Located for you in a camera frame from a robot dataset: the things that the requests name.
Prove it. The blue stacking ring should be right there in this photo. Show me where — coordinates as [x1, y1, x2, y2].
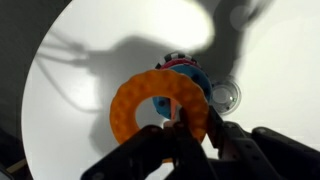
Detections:
[152, 63, 213, 120]

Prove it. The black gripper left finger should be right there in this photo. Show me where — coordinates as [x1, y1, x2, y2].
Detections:
[80, 108, 217, 180]

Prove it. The round white table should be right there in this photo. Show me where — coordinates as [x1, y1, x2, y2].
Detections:
[22, 0, 320, 180]

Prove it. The orange stacking stand post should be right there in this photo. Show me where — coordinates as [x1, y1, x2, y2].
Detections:
[170, 99, 181, 121]

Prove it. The small clear plastic cap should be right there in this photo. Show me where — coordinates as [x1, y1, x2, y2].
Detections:
[211, 79, 241, 115]

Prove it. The orange textured ring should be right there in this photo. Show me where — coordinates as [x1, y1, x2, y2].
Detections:
[109, 68, 210, 164]

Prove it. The red stacking ring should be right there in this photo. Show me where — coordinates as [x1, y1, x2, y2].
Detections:
[161, 58, 198, 70]

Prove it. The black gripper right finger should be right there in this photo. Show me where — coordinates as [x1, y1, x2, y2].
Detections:
[207, 106, 320, 180]

